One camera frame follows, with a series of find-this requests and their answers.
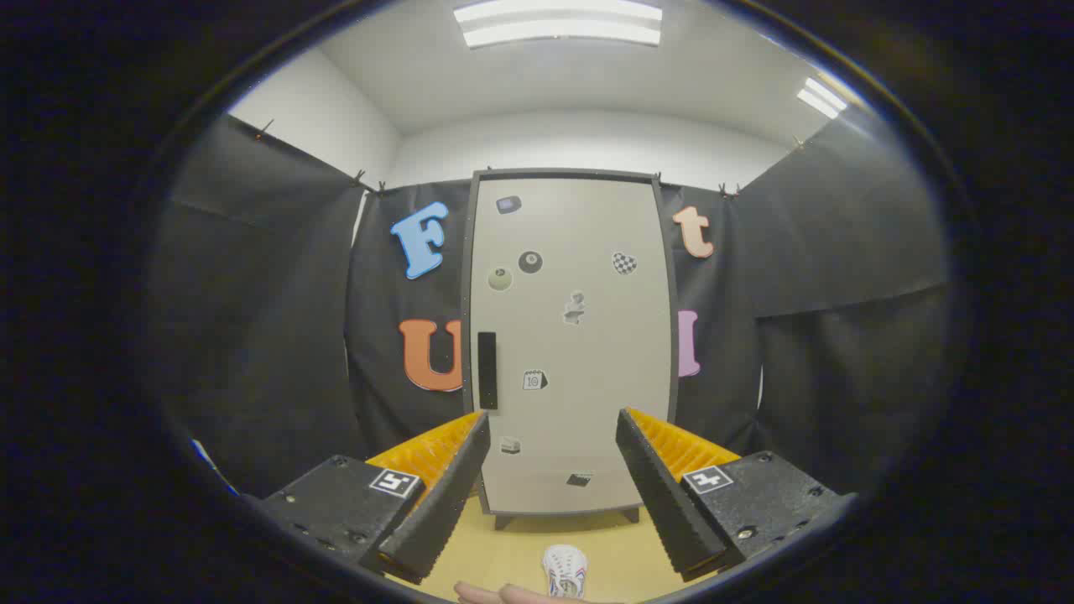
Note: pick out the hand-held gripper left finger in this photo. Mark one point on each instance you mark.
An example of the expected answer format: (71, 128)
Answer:
(449, 495)

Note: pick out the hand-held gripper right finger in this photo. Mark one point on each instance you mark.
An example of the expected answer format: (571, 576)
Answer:
(663, 495)

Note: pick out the white lace-up shoe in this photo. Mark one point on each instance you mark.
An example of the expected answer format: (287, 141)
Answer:
(565, 569)

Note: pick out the light grey shoe cabinet door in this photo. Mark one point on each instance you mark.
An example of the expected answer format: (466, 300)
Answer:
(579, 352)

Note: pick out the black backdrop cloth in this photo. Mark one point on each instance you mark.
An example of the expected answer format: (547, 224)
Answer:
(268, 335)

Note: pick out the small ceiling light panel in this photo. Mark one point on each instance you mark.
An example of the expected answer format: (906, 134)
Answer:
(822, 97)

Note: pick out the long ceiling light panel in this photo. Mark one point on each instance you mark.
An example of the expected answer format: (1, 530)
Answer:
(558, 21)

